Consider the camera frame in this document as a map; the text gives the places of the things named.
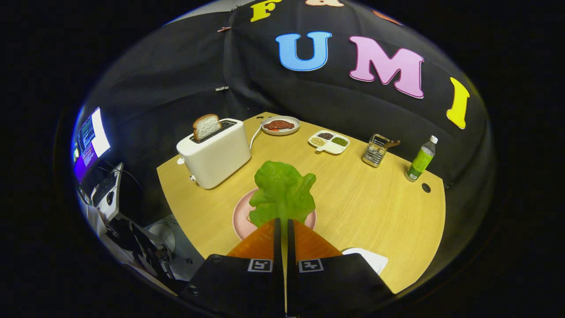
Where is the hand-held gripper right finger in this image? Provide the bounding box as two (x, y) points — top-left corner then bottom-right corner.
(287, 219), (394, 316)

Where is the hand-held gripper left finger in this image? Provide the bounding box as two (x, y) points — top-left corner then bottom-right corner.
(188, 218), (285, 316)

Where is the green lettuce leaf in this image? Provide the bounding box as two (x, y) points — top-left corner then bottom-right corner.
(249, 161), (317, 228)

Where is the toast bread slice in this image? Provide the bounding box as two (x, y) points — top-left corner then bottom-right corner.
(192, 114), (222, 142)

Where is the pink round plate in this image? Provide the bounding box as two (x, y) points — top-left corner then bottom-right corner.
(232, 188), (317, 240)

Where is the white flat tray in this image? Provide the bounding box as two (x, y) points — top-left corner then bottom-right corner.
(342, 247), (389, 275)

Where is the white divided dish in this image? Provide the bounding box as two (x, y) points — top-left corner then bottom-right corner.
(308, 130), (350, 155)

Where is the white toaster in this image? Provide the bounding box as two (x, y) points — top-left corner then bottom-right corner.
(176, 118), (252, 190)

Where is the round grey plate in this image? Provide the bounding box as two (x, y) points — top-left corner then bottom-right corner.
(260, 116), (301, 136)

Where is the dark equipment pile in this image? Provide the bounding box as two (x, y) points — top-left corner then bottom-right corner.
(104, 216), (177, 283)

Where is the green drink bottle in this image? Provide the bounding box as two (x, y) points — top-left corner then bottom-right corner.
(405, 135), (439, 183)

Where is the white side desk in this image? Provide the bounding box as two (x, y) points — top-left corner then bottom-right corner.
(86, 161), (126, 223)

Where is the black backdrop cloth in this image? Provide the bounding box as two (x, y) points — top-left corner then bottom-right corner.
(82, 0), (497, 212)

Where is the computer monitor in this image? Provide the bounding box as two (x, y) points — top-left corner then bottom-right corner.
(72, 107), (111, 184)

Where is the white toaster cable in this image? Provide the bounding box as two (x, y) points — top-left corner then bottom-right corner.
(249, 125), (264, 151)

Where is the metal wire holder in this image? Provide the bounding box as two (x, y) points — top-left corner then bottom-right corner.
(362, 134), (391, 168)

